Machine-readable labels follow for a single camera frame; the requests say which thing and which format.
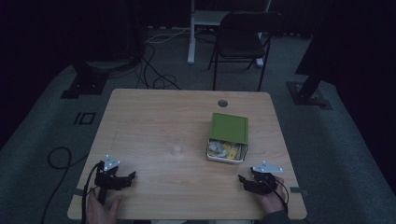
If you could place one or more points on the white desk frame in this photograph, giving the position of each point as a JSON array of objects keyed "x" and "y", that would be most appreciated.
[{"x": 194, "y": 34}]

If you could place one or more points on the black folding chair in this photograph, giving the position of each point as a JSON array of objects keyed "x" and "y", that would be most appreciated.
[{"x": 241, "y": 40}]

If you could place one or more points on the black slanted stand with base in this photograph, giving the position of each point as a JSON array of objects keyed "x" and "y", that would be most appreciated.
[{"x": 308, "y": 90}]

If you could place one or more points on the clear glass cup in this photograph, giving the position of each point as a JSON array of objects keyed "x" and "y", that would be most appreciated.
[{"x": 176, "y": 145}]

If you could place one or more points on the white box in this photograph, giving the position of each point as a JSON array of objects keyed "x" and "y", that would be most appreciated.
[{"x": 226, "y": 159}]

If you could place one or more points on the black stand with square base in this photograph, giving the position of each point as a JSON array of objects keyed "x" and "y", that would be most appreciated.
[{"x": 85, "y": 84}]

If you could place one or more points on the grey tape strip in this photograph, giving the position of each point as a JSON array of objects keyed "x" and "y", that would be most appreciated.
[
  {"x": 298, "y": 190},
  {"x": 78, "y": 192}
]

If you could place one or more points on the person's left hand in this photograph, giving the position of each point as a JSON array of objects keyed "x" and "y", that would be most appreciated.
[{"x": 99, "y": 210}]

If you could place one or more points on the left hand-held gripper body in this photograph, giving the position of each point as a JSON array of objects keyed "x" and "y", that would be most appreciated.
[{"x": 107, "y": 180}]

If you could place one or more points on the grey table grommet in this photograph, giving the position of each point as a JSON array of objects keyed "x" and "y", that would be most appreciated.
[{"x": 222, "y": 103}]

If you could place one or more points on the green box lid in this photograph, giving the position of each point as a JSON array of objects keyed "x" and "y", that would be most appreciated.
[{"x": 229, "y": 127}]

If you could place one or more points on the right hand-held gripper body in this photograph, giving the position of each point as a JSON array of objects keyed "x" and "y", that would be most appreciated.
[{"x": 264, "y": 182}]

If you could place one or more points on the pile of small sachets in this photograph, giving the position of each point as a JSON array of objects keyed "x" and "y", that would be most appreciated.
[{"x": 224, "y": 150}]

